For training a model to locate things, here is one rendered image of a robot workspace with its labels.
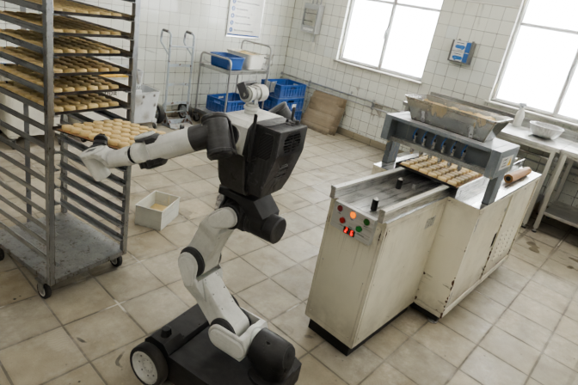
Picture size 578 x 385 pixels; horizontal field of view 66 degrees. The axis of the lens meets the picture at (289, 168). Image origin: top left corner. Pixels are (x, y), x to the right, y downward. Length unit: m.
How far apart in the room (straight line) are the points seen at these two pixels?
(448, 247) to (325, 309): 0.83
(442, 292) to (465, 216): 0.51
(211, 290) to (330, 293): 0.69
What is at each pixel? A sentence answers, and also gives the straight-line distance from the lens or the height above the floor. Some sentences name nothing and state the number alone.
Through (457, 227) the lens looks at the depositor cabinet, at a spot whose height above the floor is 0.68.
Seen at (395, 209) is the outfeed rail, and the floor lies 0.90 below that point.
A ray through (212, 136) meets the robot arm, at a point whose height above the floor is 1.24.
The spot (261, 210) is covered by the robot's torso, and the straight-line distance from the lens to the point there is 1.78.
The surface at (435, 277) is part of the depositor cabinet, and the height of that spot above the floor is 0.33.
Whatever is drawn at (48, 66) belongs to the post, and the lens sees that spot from 2.25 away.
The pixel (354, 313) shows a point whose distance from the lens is 2.43.
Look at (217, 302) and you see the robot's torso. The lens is 2.12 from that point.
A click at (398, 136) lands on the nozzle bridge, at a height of 1.05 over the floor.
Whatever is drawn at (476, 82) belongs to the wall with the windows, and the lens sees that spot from 5.90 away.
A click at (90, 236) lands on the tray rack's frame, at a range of 3.06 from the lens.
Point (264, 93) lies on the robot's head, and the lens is 1.75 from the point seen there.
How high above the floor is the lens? 1.71
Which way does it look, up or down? 20 degrees down
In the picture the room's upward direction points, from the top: 11 degrees clockwise
